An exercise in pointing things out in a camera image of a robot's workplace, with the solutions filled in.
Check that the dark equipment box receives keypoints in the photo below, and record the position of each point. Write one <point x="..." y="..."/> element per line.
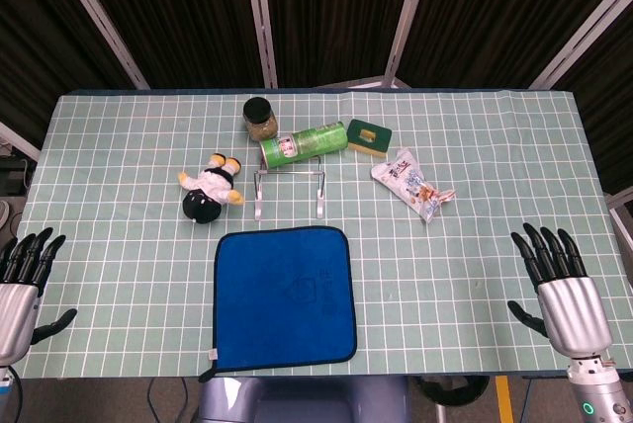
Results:
<point x="12" y="176"/>

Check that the green yellow sponge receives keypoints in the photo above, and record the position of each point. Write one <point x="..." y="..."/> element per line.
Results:
<point x="378" y="139"/>

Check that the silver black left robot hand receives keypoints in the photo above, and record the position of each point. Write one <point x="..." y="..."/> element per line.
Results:
<point x="17" y="314"/>

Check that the green grid tablecloth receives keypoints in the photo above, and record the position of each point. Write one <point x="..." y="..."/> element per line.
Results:
<point x="99" y="146"/>

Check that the white snack bag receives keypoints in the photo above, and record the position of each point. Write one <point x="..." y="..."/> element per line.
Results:
<point x="405" y="181"/>

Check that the glass jar with black lid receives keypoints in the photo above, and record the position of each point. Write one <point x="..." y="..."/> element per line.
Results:
<point x="259" y="114"/>

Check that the black round floor base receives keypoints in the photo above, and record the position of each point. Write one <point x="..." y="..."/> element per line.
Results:
<point x="450" y="391"/>

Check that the grey-blue robot torso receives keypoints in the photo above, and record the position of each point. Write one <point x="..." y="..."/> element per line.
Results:
<point x="297" y="400"/>

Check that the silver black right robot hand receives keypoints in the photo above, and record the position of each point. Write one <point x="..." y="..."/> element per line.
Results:
<point x="573" y="314"/>

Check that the black white plush toy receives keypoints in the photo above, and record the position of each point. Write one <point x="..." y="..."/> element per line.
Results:
<point x="210" y="186"/>

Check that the dark pleated partition panel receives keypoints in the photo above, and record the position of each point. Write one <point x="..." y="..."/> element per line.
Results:
<point x="494" y="8"/>
<point x="173" y="13"/>
<point x="336" y="13"/>
<point x="613" y="97"/>
<point x="29" y="47"/>

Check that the white partition post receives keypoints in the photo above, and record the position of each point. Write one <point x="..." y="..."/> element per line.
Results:
<point x="99" y="18"/>
<point x="261" y="23"/>
<point x="20" y="141"/>
<point x="620" y="215"/>
<point x="408" y="23"/>
<point x="583" y="32"/>

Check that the green chip can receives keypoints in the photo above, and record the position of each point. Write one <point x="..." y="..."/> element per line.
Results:
<point x="306" y="143"/>

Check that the blue cloth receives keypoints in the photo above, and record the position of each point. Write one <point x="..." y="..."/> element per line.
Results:
<point x="284" y="299"/>

